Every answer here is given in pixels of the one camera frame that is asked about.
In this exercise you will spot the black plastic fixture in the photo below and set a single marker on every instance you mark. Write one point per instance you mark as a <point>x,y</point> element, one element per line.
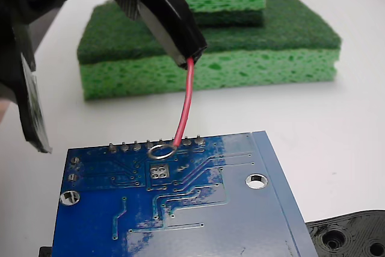
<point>346,230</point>

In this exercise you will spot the large green scouring sponge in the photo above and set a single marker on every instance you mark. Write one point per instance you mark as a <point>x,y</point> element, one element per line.
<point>240,67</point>

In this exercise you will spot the blue printed circuit board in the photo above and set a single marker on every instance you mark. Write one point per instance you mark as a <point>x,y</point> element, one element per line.
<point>210,218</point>

